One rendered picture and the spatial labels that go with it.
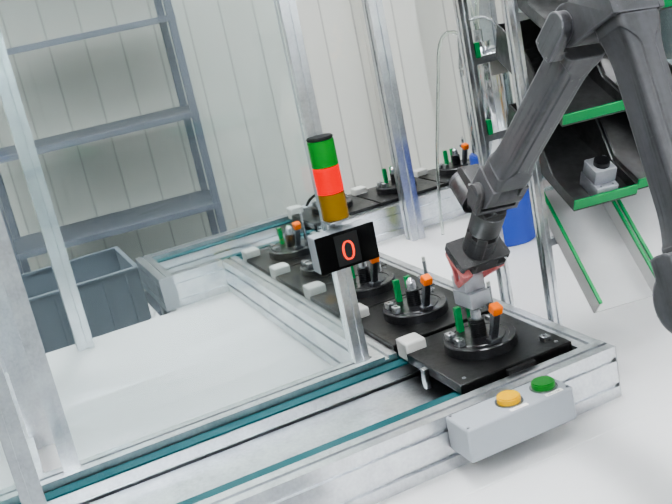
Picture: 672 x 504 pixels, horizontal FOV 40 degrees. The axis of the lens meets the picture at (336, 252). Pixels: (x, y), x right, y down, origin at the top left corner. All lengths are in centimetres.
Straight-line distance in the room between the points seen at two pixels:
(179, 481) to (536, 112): 86
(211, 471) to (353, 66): 440
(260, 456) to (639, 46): 93
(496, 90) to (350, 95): 329
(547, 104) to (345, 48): 450
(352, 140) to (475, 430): 445
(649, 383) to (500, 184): 53
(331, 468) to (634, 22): 80
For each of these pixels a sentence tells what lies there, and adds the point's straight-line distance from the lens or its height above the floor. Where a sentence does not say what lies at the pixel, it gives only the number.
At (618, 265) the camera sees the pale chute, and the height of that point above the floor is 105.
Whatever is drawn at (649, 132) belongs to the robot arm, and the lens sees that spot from 116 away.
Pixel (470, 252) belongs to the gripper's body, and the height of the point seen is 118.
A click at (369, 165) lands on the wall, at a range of 589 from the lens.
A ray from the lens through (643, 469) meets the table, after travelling 155.
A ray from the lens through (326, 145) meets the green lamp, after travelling 165.
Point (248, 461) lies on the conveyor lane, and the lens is 164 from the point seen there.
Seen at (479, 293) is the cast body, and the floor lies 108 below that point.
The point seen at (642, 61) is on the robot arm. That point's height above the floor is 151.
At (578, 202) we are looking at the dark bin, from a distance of 173.
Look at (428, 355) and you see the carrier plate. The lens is 176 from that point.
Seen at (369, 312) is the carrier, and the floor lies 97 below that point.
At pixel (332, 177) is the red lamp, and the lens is 166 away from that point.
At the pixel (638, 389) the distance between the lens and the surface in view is 178.
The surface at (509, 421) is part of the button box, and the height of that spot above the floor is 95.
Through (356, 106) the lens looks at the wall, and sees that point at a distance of 583.
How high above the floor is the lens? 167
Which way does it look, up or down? 16 degrees down
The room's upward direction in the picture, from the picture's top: 12 degrees counter-clockwise
